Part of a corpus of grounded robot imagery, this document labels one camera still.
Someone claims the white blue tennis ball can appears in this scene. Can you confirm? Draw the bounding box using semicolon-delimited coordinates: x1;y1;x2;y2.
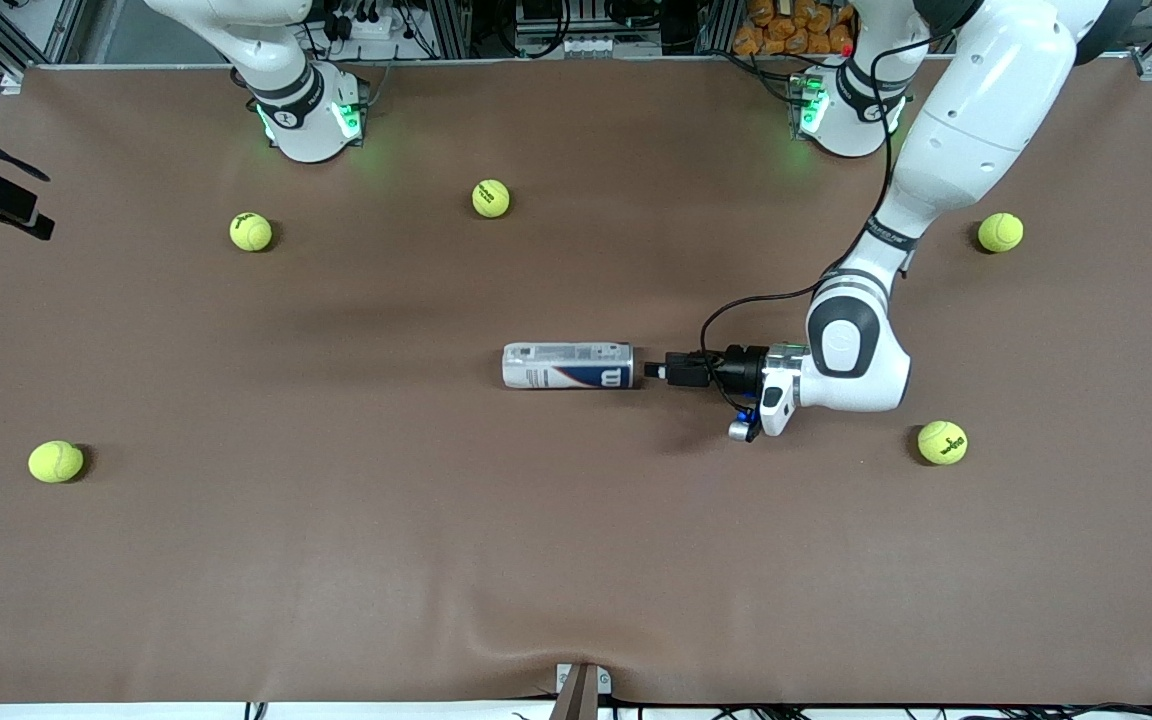
502;341;635;391

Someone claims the yellow Wilson 3 tennis ball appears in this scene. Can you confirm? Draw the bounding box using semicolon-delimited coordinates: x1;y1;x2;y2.
917;420;969;466

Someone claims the brown table cloth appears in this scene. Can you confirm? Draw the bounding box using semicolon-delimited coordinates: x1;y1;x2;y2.
0;58;1152;707

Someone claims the long white socket strip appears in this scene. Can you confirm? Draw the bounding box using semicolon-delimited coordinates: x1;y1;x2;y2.
514;33;664;60

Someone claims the pile of orange round items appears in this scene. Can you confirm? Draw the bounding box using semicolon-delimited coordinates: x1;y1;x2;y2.
732;0;859;58

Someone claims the white power strip with plugs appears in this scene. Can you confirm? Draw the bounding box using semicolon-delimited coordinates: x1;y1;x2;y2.
321;0;412;63

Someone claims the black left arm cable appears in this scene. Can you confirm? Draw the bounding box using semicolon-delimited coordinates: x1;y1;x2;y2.
701;30;937;416

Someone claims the metal table clamp bracket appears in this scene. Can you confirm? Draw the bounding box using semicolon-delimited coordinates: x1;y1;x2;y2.
548;662;613;720

